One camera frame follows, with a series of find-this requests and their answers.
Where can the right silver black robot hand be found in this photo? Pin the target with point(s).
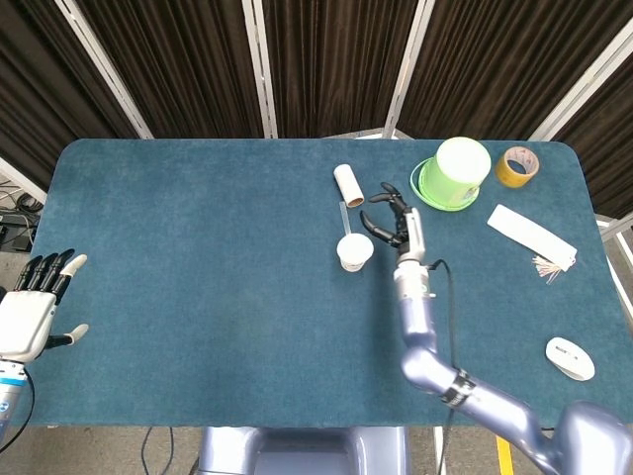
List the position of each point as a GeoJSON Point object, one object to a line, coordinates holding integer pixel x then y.
{"type": "Point", "coordinates": [413, 232]}

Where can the white cardboard tube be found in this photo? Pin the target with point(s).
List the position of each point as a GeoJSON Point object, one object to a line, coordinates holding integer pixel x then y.
{"type": "Point", "coordinates": [347, 184]}

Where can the upturned green plastic bucket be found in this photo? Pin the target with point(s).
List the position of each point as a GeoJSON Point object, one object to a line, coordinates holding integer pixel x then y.
{"type": "Point", "coordinates": [460, 168]}

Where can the white computer mouse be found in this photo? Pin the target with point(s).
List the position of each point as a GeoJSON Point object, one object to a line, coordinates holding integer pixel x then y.
{"type": "Point", "coordinates": [569, 357]}

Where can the dark brown curtain partition panel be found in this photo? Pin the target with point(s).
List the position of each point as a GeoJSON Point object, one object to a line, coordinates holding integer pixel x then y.
{"type": "Point", "coordinates": [39, 89]}
{"type": "Point", "coordinates": [173, 64]}
{"type": "Point", "coordinates": [331, 64]}
{"type": "Point", "coordinates": [603, 148]}
{"type": "Point", "coordinates": [494, 64]}

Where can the flat white paper sleeve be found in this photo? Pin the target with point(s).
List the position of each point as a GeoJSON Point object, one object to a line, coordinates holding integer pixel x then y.
{"type": "Point", "coordinates": [524, 230]}

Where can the blue felt table mat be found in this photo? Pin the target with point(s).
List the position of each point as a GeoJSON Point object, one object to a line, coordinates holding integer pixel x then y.
{"type": "Point", "coordinates": [198, 272]}

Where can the clear plastic straw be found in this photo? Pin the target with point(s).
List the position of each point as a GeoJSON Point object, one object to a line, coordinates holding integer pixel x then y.
{"type": "Point", "coordinates": [344, 218]}

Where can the lavender robot torso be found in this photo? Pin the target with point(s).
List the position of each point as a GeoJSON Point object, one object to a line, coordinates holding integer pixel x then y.
{"type": "Point", "coordinates": [297, 455]}

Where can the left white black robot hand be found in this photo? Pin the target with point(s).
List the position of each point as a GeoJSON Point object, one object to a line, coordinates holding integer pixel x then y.
{"type": "Point", "coordinates": [25, 319]}

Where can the small white paper cup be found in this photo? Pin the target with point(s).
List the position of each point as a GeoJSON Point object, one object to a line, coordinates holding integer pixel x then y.
{"type": "Point", "coordinates": [353, 250]}

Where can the yellow packing tape roll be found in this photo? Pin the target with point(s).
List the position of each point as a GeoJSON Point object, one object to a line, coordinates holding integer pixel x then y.
{"type": "Point", "coordinates": [504, 175]}

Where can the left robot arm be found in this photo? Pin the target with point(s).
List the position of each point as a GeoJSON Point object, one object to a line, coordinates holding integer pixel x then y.
{"type": "Point", "coordinates": [7, 391]}

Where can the bundle of toothpicks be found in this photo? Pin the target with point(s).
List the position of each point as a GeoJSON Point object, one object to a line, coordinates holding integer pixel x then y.
{"type": "Point", "coordinates": [546, 269]}

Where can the right lavender robot arm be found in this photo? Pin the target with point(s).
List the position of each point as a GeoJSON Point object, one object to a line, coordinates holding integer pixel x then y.
{"type": "Point", "coordinates": [420, 326]}

